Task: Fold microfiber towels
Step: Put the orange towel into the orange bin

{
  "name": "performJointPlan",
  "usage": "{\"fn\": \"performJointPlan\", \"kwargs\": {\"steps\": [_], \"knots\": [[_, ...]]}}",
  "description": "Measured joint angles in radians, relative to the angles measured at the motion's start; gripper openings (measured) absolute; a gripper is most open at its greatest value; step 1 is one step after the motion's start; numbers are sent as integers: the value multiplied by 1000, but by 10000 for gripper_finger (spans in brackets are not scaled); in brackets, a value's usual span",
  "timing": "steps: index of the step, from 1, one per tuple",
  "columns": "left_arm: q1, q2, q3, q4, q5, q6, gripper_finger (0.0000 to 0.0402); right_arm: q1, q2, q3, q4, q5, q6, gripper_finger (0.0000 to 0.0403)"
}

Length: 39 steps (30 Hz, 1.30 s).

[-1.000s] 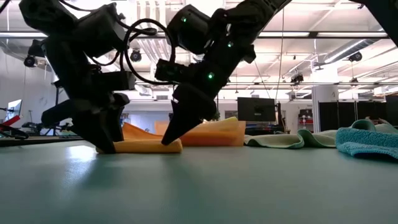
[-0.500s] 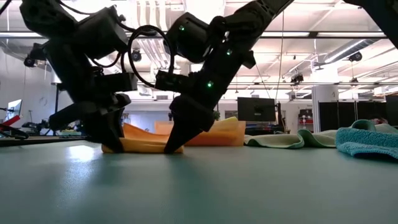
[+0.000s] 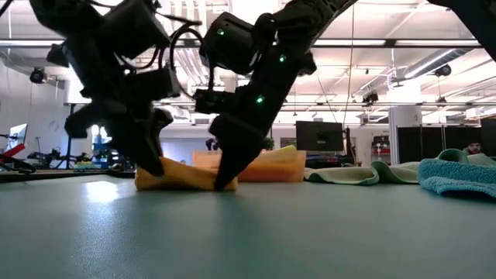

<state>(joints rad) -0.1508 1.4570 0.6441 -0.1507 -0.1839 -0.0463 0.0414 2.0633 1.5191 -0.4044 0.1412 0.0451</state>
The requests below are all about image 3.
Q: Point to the red object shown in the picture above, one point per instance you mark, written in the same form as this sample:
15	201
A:
13	151

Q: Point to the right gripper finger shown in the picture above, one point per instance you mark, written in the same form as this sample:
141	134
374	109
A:
236	147

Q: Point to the teal microfiber towel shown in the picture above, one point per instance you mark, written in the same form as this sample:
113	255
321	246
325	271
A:
453	178

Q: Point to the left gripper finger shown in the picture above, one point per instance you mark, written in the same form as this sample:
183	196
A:
135	143
162	122

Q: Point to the black horizontal overhead bar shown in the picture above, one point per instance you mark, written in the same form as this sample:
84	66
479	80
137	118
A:
390	43

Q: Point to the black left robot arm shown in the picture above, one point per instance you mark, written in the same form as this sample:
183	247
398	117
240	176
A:
69	15

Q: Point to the orange microfiber towel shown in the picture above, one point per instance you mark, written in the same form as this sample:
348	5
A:
182	178

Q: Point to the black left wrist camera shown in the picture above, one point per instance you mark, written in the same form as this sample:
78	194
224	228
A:
155	85

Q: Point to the small bright-screen monitor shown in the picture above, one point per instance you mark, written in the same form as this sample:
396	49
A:
18	135

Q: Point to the green table mat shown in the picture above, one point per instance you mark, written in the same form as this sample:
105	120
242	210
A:
248	232

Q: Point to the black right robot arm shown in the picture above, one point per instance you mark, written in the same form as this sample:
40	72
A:
302	15

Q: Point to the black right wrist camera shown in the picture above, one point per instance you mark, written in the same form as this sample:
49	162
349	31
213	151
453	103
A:
215	101

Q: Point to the black room partition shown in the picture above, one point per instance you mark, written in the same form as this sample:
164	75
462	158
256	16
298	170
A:
426	143

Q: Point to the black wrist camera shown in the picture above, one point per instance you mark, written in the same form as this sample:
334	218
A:
155	85
215	101

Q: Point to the person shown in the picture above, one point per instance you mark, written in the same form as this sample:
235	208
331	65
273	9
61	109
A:
473	148

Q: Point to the black computer monitor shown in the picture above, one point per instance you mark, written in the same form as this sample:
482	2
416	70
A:
319	135

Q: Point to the light green microfiber towel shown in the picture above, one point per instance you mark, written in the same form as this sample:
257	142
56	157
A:
341	174

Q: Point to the tan rectangular tray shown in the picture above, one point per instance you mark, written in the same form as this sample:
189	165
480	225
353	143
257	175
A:
279	170

